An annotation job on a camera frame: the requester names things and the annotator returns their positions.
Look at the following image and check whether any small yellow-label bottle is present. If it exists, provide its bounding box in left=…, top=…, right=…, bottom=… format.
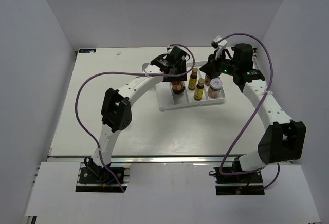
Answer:
left=188, top=67, right=198, bottom=90
left=193, top=78, right=205, bottom=100

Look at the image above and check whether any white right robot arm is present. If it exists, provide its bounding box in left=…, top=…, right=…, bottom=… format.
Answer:
left=200, top=43, right=306, bottom=182

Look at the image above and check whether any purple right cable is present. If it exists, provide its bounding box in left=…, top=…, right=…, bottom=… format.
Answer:
left=220, top=33, right=281, bottom=190

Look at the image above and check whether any white-lid chili sauce jar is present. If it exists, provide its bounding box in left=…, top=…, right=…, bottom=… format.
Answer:
left=205, top=74, right=212, bottom=86

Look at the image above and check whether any black XDOF sticker left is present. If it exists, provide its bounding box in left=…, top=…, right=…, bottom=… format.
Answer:
left=78, top=48, right=96, bottom=53

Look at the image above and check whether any aluminium table frame rail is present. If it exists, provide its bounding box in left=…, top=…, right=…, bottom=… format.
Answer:
left=48, top=154, right=245, bottom=165

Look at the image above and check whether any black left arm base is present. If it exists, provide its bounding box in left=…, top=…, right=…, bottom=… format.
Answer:
left=76, top=157, right=123, bottom=193

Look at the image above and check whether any dark amber sauce jar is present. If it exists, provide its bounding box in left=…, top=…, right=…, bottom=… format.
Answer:
left=171, top=81, right=185, bottom=95

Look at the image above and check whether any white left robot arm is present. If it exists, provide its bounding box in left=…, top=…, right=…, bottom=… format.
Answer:
left=88, top=46, right=188, bottom=182

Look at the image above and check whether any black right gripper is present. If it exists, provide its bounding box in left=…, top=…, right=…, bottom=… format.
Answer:
left=199, top=50, right=239, bottom=79

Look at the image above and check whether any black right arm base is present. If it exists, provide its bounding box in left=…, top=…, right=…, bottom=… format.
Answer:
left=208, top=167, right=265, bottom=196

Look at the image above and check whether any white divided organizer tray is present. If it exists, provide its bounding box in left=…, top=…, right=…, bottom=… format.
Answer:
left=155, top=72, right=225, bottom=111

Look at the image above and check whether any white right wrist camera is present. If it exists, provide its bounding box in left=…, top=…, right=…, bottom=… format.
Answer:
left=211, top=36, right=228, bottom=59

